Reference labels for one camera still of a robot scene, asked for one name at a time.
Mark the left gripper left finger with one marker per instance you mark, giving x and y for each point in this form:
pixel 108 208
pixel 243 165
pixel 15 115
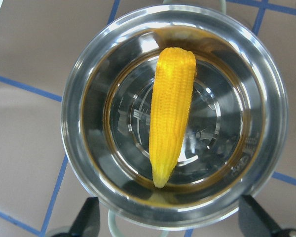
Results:
pixel 87 222

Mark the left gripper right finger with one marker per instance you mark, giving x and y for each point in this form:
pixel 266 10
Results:
pixel 254 221

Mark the yellow corn cob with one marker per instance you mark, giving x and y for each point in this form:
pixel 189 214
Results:
pixel 170 106

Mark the pale green cooking pot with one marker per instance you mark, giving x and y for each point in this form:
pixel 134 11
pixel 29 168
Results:
pixel 236 128

